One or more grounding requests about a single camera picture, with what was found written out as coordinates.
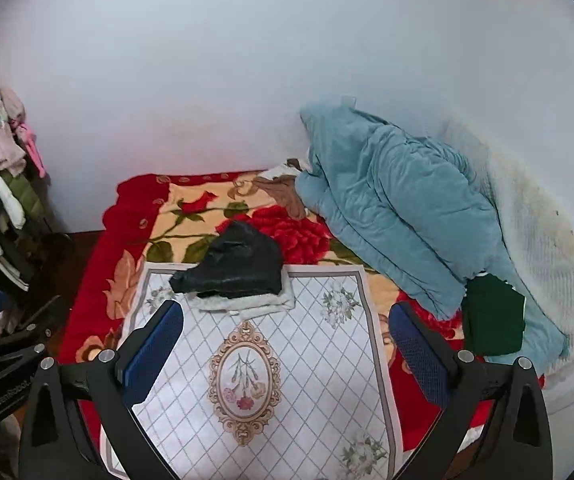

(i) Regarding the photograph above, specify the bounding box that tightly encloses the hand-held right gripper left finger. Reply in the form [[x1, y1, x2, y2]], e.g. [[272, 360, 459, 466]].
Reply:
[[19, 300, 185, 480]]

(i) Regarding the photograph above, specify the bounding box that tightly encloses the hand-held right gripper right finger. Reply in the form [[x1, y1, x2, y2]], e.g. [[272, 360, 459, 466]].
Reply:
[[389, 302, 553, 480]]

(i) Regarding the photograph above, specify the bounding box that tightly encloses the black jacket with white lining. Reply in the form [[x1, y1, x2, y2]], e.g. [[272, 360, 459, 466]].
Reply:
[[168, 220, 297, 320]]

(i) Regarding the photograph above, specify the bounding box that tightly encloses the dark green cloth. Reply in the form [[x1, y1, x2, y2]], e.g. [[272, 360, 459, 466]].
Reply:
[[462, 272, 527, 357]]

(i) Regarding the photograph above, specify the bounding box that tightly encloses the white grid-patterned floral mat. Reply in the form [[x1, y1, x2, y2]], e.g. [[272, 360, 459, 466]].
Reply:
[[101, 262, 405, 480]]

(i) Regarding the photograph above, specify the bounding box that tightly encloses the red floral blanket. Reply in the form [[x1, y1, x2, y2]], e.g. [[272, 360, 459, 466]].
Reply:
[[57, 170, 548, 480]]

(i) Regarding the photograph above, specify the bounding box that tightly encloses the light blue quilt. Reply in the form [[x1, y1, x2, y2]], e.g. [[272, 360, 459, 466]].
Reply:
[[294, 102, 570, 368]]

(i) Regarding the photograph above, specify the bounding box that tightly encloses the white textured bedspread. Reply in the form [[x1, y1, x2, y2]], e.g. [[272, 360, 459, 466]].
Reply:
[[440, 115, 574, 411]]

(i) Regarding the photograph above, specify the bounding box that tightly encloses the brown cloth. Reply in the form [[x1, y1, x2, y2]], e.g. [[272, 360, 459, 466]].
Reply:
[[254, 158, 310, 221]]

